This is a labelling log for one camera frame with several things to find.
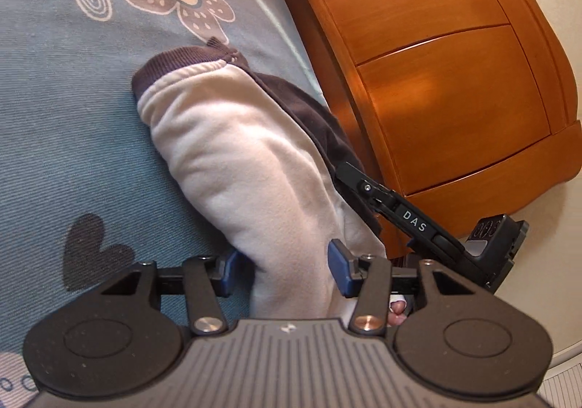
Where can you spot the wooden headboard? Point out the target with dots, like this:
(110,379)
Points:
(468,108)

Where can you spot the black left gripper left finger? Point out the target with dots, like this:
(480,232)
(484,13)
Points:
(201,280)

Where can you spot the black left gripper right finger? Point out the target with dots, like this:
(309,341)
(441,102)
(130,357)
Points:
(371,280)

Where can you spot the blue floral bed sheet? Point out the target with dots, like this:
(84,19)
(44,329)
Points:
(83,191)

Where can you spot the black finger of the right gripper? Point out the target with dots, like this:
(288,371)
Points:
(426,237)

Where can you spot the cream sweatshirt with print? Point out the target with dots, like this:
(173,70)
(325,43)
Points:
(256,156)

